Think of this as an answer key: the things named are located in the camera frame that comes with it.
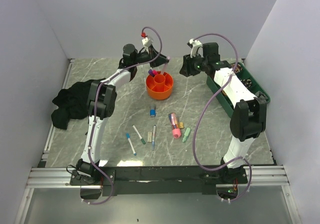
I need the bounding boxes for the aluminium rail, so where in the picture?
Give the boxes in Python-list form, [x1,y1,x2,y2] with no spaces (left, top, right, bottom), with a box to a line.
[25,166,290,189]

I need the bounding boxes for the pink black rolled ribbon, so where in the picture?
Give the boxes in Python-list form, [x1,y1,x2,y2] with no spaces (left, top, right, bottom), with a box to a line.
[233,62,243,75]

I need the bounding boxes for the black cloth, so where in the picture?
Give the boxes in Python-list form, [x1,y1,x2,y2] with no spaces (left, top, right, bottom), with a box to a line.
[51,79,102,130]

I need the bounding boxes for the green compartment tray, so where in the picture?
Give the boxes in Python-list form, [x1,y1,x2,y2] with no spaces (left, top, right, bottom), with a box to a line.
[206,62,271,118]

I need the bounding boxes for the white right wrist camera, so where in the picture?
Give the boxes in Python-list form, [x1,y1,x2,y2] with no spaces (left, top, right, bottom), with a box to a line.
[187,39,203,58]

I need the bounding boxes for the white green marker pen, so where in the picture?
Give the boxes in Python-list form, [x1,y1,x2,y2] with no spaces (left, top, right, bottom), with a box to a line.
[132,125,146,145]

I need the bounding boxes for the orange round desk organizer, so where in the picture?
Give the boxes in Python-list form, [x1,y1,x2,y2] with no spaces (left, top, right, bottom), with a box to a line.
[145,71,174,101]

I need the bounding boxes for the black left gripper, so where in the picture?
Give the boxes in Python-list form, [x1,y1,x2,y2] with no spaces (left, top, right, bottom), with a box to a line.
[133,45,170,69]

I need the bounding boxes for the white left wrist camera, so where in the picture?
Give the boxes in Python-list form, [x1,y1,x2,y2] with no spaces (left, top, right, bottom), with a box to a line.
[141,32,154,52]

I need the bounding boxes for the small yellow eraser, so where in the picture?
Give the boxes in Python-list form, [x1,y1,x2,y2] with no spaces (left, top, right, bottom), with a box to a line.
[178,122,184,129]

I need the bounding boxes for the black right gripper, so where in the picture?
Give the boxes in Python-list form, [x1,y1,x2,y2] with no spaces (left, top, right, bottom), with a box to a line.
[179,52,208,78]

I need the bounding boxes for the black base bar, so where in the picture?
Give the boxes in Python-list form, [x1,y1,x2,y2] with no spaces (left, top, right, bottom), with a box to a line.
[69,166,249,197]

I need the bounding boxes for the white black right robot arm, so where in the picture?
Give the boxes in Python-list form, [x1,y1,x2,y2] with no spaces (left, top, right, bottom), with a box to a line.
[180,39,267,183]

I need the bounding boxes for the beige black rolled ribbon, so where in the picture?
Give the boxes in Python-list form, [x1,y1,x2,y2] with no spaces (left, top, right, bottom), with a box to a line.
[243,78,253,89]

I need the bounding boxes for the beige eraser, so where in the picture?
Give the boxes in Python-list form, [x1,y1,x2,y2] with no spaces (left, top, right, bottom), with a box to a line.
[147,131,152,143]

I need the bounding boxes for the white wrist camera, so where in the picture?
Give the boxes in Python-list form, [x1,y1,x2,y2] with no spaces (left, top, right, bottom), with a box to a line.
[141,32,154,52]
[187,39,203,58]

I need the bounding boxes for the mint green highlighter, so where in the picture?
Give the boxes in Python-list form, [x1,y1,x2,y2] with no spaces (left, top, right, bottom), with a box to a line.
[182,127,191,143]

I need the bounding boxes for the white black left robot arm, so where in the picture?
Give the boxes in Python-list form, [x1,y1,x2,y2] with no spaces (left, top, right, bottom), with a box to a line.
[70,43,170,185]

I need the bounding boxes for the grey black clips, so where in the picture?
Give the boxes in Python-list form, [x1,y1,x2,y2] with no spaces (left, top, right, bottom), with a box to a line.
[255,91,268,102]

